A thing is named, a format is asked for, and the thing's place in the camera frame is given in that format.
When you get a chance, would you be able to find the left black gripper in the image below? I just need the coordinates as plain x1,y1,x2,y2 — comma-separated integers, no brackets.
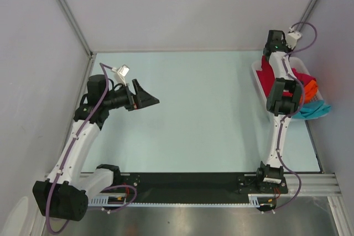
103,79,158,111

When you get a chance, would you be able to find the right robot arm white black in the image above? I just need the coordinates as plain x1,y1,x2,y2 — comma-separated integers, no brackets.
252,28,305,193

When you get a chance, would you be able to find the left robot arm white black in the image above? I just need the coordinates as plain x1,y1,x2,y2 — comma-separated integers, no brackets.
33,74,160,221

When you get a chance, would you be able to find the magenta red t shirt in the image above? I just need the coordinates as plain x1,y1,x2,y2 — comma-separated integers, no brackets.
256,55,316,97

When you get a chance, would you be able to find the orange t shirt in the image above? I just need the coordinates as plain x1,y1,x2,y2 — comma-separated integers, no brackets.
304,80,318,103

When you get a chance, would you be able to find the teal t shirt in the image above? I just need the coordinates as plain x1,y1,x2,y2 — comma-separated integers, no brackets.
293,100,331,120

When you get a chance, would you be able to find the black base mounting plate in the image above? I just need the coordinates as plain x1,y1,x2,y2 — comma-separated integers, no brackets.
118,172,288,203

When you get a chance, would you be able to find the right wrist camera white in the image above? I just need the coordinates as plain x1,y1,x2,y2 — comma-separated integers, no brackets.
285,27,302,50

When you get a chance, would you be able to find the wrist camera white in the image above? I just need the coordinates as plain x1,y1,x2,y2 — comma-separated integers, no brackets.
285,27,302,50
111,65,130,86

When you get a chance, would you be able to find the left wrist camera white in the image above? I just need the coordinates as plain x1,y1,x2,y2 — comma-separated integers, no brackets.
111,65,130,86

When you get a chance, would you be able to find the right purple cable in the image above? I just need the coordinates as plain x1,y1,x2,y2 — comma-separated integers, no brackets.
272,22,318,214

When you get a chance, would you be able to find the purple cable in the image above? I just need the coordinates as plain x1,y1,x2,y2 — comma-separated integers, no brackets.
272,22,318,214
45,62,138,234

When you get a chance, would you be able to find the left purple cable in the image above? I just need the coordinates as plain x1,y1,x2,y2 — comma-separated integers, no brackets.
45,62,138,234

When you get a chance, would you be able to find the white slotted cable duct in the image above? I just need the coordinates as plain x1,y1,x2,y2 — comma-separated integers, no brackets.
88,195,275,212

